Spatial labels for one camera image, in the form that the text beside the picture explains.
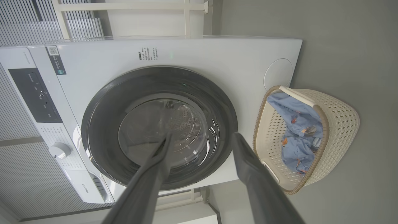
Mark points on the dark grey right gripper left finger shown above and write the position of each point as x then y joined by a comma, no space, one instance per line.
146,186

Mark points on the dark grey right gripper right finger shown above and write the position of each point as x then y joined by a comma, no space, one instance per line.
258,186

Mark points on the blue tiger print garment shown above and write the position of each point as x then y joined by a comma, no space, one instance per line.
298,152

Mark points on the black round glass washer door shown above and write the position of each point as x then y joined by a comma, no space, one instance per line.
102,124

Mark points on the blue garment with cream lining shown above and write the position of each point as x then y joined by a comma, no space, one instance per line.
295,115

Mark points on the white plastic control knob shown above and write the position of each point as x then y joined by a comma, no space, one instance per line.
59,151

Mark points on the white front-load washing machine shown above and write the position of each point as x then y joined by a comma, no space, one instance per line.
217,56

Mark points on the cream perforated laundry basket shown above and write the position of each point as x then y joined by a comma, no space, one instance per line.
339,124

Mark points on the black QR code sticker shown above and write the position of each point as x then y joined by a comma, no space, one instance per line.
56,60

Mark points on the white metal frame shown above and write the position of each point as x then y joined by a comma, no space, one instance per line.
186,214
186,18

